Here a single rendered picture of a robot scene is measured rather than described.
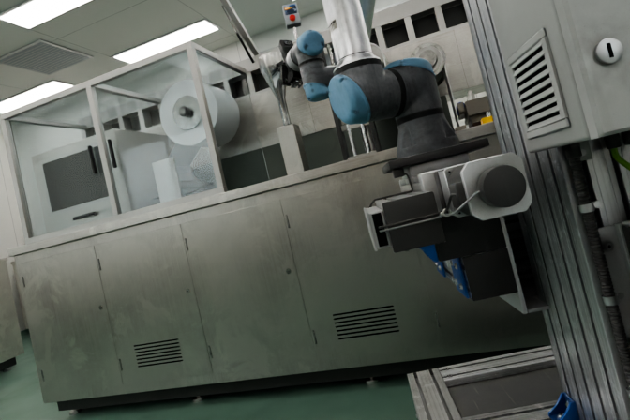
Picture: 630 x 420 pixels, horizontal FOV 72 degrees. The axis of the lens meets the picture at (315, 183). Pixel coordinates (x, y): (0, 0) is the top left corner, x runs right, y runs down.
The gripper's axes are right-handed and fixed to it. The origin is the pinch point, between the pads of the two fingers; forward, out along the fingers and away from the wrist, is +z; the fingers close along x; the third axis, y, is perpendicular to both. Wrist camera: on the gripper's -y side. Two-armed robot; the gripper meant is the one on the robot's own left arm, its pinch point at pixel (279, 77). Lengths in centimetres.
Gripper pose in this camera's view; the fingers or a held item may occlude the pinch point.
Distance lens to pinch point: 161.8
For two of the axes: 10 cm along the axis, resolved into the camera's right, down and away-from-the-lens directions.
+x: 9.4, -0.7, 3.5
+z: -3.4, 1.3, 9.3
